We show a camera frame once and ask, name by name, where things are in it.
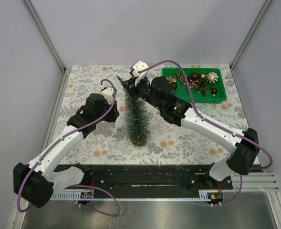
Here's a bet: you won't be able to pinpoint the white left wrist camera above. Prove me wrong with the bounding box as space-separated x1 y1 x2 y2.
101 86 114 104

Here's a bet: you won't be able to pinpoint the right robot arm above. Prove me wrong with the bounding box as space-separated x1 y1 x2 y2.
121 76 259 189

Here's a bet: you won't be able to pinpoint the dark brown bauble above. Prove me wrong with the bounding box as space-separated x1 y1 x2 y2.
171 82 177 90

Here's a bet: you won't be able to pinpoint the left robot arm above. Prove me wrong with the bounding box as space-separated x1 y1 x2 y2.
13 92 119 213

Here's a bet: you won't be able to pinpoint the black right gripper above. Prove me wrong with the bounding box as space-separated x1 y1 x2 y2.
122 74 164 111

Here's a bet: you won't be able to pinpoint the white slotted cable duct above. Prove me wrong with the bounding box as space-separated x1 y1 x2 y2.
50 191 94 201

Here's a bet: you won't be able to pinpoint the floral paper mat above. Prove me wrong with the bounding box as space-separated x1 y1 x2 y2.
46 63 260 166

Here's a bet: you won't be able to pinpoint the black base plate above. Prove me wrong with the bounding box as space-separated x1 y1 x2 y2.
63 163 234 200

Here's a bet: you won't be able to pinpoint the brown bauble in tray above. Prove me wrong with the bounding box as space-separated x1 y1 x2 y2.
190 73 199 81

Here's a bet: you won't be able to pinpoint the small green christmas tree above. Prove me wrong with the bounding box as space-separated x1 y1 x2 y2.
124 88 150 147

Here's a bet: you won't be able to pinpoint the small dark bauble right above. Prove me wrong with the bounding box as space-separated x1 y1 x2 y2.
211 88 218 95

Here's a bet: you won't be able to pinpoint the frosted pine cone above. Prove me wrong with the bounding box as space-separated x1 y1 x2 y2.
180 75 188 84

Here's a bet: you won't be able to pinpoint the green plastic tray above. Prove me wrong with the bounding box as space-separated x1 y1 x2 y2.
162 67 227 104

